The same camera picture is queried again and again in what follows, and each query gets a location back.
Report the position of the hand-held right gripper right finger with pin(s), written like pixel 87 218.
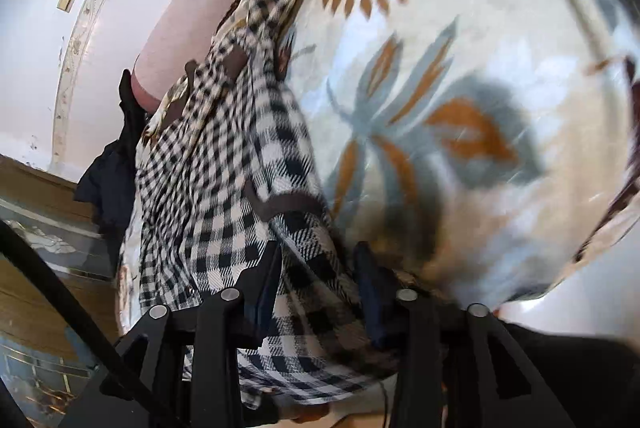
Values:
pixel 375 303

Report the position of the pink padded headboard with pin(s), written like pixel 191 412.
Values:
pixel 200 8

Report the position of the black and white checked coat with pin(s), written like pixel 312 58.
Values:
pixel 240 168

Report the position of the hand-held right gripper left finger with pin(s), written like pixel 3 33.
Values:
pixel 269 280

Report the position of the floral printed blanket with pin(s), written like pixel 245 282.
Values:
pixel 450 83

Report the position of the wooden glass door cabinet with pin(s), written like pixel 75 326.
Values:
pixel 35 298

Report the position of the dark cloth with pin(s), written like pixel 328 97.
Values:
pixel 112 178

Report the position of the ornate wall moulding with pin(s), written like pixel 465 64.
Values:
pixel 75 43

